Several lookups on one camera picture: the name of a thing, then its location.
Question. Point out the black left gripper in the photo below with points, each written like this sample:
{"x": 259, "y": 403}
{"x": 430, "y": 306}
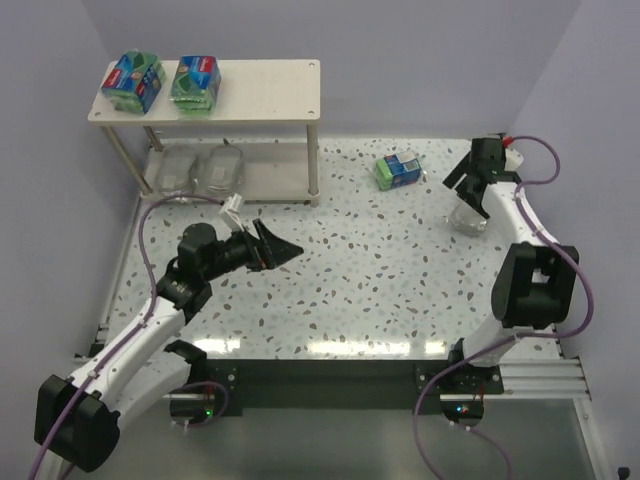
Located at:
{"x": 255, "y": 252}

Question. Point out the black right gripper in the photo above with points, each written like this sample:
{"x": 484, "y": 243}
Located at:
{"x": 476, "y": 181}

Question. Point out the silver sponge pack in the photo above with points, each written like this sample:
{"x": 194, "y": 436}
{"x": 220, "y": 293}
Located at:
{"x": 467, "y": 221}
{"x": 175, "y": 178}
{"x": 221, "y": 170}

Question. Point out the green sponge pack blue label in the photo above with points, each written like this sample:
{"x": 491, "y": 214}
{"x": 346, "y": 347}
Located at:
{"x": 195, "y": 86}

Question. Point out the green sponge pack red logo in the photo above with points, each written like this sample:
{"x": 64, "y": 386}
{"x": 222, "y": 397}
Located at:
{"x": 134, "y": 82}

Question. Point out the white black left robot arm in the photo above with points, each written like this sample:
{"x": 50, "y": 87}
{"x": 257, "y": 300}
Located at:
{"x": 76, "y": 416}

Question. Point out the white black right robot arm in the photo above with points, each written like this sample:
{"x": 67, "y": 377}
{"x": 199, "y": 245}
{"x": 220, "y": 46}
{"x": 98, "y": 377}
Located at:
{"x": 534, "y": 286}

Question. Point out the beige two-tier wooden shelf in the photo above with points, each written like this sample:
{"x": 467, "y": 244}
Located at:
{"x": 269, "y": 109}

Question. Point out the green sponge pack barcode label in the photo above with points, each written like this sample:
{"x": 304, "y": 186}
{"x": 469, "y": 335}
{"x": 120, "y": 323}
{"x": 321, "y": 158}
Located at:
{"x": 397, "y": 170}

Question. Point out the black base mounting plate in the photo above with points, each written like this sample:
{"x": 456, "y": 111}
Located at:
{"x": 232, "y": 386}

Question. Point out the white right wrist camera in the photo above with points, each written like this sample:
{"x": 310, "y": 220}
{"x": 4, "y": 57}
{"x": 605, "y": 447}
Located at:
{"x": 514, "y": 159}

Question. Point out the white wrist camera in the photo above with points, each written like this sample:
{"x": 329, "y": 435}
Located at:
{"x": 230, "y": 213}
{"x": 514, "y": 159}

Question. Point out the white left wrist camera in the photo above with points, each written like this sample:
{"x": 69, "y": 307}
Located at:
{"x": 230, "y": 213}

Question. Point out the aluminium frame rail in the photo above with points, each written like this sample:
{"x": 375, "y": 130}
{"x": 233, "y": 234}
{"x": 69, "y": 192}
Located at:
{"x": 560, "y": 379}

